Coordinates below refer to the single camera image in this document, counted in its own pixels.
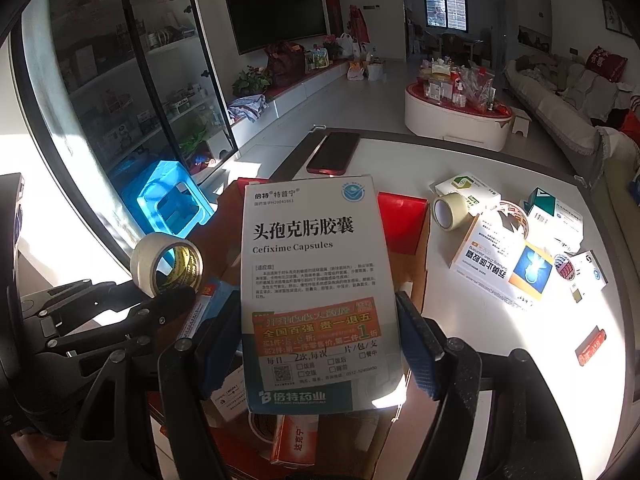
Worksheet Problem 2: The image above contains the red cushion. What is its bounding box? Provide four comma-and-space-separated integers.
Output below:
585, 46, 629, 84

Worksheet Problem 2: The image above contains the white box grey logo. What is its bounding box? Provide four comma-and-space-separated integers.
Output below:
567, 249, 609, 304

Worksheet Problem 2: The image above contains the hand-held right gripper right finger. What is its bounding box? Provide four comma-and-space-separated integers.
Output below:
395, 291, 586, 480

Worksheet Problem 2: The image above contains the dining table with chairs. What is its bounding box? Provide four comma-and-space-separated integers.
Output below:
440, 32, 493, 61

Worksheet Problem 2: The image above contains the dark red bag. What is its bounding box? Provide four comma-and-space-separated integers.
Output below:
264, 42, 307, 89

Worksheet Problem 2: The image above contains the glass display cabinet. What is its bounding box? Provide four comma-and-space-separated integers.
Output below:
10, 0, 240, 266

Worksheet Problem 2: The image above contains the white plastic bag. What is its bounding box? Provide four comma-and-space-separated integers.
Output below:
337, 32, 373, 61

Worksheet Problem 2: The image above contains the group of bottles and packets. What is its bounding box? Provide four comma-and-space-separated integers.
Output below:
417, 57, 501, 113

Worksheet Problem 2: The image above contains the small red box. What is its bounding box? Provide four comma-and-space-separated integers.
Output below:
574, 327, 609, 369

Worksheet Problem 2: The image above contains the red hanging decoration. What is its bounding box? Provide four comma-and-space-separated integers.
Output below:
345, 4, 372, 45

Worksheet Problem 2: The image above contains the red cardboard box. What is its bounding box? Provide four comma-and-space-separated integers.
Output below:
200, 177, 432, 480

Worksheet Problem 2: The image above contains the white low tv bench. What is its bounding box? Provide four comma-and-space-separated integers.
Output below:
227, 57, 353, 121

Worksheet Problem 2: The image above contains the white box green triangle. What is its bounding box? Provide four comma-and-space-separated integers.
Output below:
526, 187, 584, 254

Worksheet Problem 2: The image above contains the striped blue cloth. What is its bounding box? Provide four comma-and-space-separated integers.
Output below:
226, 94, 269, 122

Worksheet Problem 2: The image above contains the black television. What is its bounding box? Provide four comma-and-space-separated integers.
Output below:
216, 0, 332, 57

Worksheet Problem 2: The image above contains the grey covered sofa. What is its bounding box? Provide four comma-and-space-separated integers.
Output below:
501, 52, 640, 196

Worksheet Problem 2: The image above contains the black smartphone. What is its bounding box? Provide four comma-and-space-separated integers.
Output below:
306, 131, 361, 177

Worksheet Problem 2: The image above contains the small white stool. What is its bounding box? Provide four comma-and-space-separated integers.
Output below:
510, 112, 534, 139

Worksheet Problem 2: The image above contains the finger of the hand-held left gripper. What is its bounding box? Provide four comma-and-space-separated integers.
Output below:
44, 289, 197, 362
22, 279, 152, 322

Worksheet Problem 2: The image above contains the round white coffee table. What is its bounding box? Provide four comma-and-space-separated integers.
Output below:
403, 80, 515, 151

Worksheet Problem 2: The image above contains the potted green plant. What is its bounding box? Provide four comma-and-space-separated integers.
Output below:
231, 66, 274, 100

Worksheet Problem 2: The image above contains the blue plastic stool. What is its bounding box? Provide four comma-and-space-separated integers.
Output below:
121, 160, 219, 242

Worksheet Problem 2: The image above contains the white medicine box orange sticker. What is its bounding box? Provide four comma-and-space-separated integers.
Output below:
240, 175, 407, 417

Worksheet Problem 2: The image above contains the red white medicine box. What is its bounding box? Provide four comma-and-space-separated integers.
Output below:
270, 412, 321, 465

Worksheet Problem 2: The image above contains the beige masking tape roll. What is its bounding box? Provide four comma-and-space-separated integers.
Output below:
432, 192, 477, 232

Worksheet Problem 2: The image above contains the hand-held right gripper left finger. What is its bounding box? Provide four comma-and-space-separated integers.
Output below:
60, 282, 246, 480

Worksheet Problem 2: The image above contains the framed wall picture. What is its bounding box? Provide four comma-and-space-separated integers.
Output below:
601, 0, 635, 37

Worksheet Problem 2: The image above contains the wide wall painting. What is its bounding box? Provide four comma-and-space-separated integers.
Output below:
517, 25, 551, 45

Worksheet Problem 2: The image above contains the white box green logo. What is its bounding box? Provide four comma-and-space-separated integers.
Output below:
434, 173, 502, 211

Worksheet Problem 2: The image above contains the barred window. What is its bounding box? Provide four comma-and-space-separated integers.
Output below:
423, 0, 472, 32

